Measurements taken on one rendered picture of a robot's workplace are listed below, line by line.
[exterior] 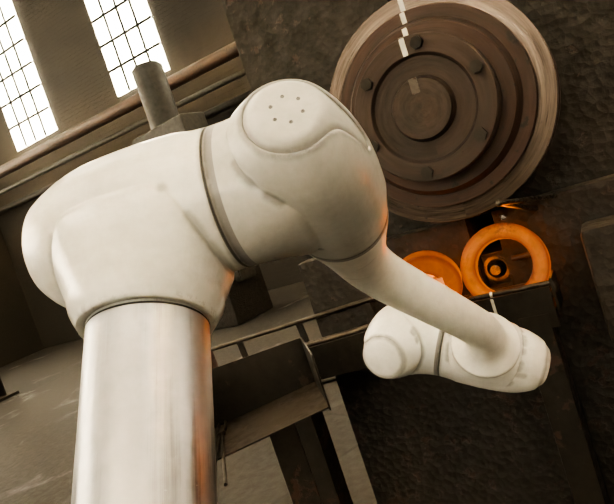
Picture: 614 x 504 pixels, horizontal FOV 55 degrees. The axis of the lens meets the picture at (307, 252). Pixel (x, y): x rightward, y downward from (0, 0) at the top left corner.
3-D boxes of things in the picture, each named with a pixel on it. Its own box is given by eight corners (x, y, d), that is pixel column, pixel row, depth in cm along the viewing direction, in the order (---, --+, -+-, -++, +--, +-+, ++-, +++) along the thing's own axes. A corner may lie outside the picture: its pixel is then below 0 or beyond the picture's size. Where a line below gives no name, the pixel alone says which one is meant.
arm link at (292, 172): (377, 146, 61) (255, 182, 63) (339, 18, 45) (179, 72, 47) (406, 258, 55) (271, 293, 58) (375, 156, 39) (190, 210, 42)
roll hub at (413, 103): (386, 196, 124) (345, 68, 122) (520, 153, 111) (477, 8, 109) (377, 199, 119) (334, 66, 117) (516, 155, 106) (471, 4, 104)
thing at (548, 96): (375, 240, 138) (313, 47, 135) (589, 180, 116) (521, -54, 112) (366, 246, 133) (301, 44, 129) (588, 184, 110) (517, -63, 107)
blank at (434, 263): (377, 279, 134) (376, 286, 131) (428, 236, 127) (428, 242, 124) (425, 321, 137) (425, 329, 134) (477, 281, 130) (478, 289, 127)
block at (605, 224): (611, 330, 123) (579, 221, 121) (654, 323, 119) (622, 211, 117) (612, 348, 114) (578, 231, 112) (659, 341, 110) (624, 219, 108)
